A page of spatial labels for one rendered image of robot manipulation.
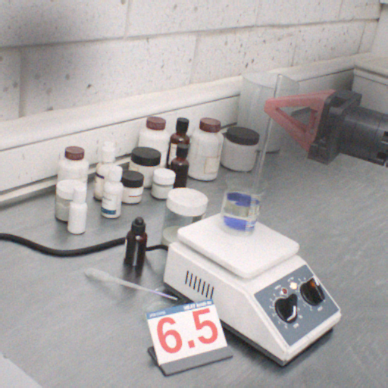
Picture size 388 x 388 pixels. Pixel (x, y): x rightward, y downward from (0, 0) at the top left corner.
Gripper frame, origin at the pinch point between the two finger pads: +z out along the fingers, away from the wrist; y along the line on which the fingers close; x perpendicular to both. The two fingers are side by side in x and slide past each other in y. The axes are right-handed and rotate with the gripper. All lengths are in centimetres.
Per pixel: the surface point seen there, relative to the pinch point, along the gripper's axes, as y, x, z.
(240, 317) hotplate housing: 10.2, 22.6, -4.9
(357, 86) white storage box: -107, 19, 9
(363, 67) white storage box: -106, 13, 9
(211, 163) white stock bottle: -29.2, 22.3, 18.0
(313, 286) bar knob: 2.4, 19.7, -10.9
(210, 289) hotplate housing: 8.9, 21.6, 0.0
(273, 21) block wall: -77, 2, 28
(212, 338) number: 13.3, 24.7, -3.1
